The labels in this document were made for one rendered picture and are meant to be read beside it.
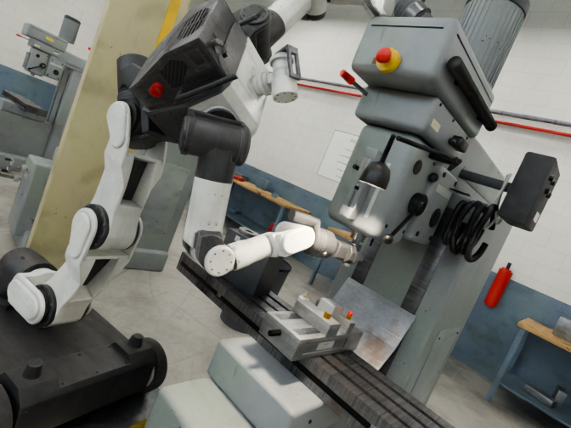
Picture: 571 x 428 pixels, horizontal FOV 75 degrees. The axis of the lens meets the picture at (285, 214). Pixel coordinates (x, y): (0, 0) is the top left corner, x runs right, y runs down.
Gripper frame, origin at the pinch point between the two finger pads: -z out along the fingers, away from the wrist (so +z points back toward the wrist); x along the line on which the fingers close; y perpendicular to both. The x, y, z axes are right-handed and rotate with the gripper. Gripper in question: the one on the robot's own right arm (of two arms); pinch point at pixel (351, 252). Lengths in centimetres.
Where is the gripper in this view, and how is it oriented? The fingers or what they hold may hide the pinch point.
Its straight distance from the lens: 121.3
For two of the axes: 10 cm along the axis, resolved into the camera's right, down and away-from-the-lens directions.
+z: -8.0, -2.8, -5.4
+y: -3.9, 9.2, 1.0
